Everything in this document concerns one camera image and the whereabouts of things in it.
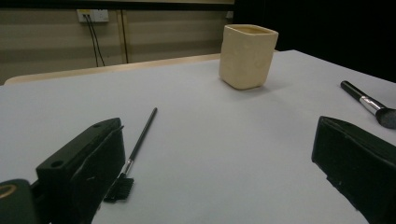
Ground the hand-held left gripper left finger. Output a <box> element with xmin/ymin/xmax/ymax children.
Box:
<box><xmin>35</xmin><ymin>117</ymin><xmax>126</xmax><ymax>224</ymax></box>

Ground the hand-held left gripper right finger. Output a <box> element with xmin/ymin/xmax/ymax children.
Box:
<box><xmin>311</xmin><ymin>116</ymin><xmax>396</xmax><ymax>224</ymax></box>

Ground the thin black comb brush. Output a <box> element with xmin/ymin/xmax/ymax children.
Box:
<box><xmin>103</xmin><ymin>107</ymin><xmax>158</xmax><ymax>203</ymax></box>

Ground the white table mat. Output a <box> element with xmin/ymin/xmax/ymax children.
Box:
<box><xmin>0</xmin><ymin>49</ymin><xmax>396</xmax><ymax>224</ymax></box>

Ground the black powder brush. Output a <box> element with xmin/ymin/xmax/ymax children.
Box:
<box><xmin>340</xmin><ymin>80</ymin><xmax>396</xmax><ymax>130</ymax></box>

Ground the white wall outlet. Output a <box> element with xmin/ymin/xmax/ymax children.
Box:
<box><xmin>77</xmin><ymin>8</ymin><xmax>110</xmax><ymax>23</ymax></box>

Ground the black wall cable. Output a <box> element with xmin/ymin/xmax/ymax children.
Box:
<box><xmin>87</xmin><ymin>13</ymin><xmax>106</xmax><ymax>67</ymax></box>
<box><xmin>83</xmin><ymin>13</ymin><xmax>100</xmax><ymax>68</ymax></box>

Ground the cream square cup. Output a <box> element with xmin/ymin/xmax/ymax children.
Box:
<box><xmin>218</xmin><ymin>23</ymin><xmax>279</xmax><ymax>91</ymax></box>

